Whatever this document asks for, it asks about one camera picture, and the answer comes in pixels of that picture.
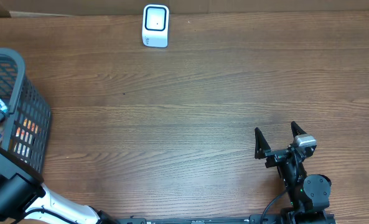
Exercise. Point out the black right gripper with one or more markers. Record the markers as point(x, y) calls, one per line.
point(275, 156)

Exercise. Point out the teal tissue pack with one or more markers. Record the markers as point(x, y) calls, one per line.
point(3, 106)

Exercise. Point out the orange snack packet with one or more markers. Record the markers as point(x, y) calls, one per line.
point(26, 137)

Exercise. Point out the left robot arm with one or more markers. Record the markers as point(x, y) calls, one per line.
point(23, 195)

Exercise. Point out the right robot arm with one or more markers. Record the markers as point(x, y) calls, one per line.
point(308, 194)

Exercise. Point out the white barcode scanner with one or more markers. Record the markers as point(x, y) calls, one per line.
point(155, 25)

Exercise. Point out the grey plastic basket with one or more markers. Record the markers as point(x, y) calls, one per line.
point(23, 101)

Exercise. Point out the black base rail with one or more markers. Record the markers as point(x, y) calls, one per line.
point(203, 221)

